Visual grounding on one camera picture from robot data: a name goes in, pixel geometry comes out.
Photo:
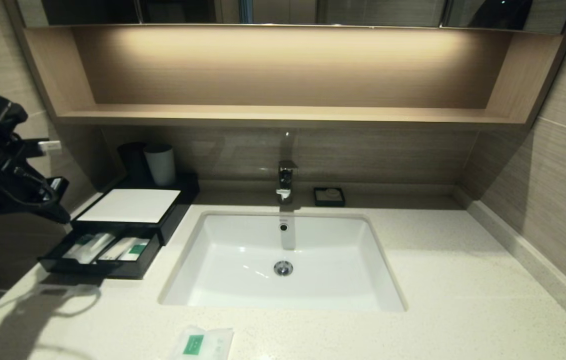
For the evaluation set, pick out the black amenity tray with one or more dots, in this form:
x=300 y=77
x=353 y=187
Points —
x=123 y=269

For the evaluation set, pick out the grey plastic cup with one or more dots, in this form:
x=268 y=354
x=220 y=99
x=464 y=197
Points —
x=160 y=166

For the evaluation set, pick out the white rectangular board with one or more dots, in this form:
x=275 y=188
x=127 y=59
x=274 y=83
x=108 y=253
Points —
x=130 y=205

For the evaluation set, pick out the black amenity tray box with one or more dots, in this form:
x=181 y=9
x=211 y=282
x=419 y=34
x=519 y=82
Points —
x=178 y=210

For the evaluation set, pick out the slim packet green label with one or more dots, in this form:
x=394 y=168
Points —
x=75 y=248

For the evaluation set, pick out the plain white packet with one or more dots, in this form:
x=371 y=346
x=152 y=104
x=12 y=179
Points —
x=115 y=250

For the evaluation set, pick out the black plastic cup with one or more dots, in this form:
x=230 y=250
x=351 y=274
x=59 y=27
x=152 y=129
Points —
x=133 y=160

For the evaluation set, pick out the flat packet green label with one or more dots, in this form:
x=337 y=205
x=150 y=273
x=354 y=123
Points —
x=137 y=249

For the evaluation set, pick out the white ceramic sink basin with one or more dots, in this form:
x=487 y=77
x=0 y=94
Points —
x=233 y=272

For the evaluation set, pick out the small sachet green label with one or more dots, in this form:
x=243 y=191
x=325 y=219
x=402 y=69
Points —
x=194 y=343

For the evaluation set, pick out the chrome faucet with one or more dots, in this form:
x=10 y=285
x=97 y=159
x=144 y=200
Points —
x=286 y=180

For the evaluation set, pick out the chrome sink drain stopper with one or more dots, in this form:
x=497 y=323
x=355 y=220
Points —
x=283 y=268

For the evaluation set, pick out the black soap dish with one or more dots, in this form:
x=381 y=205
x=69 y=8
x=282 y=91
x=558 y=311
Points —
x=318 y=199

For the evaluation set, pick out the round beige soap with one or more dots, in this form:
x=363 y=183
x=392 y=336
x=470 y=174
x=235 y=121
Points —
x=332 y=193

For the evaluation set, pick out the mirror cabinet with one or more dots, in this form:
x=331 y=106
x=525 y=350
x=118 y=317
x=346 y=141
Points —
x=362 y=11

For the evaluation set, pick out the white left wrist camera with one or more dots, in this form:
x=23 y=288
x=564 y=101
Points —
x=49 y=147

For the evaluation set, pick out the wooden wall shelf niche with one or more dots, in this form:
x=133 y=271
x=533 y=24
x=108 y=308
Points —
x=282 y=114

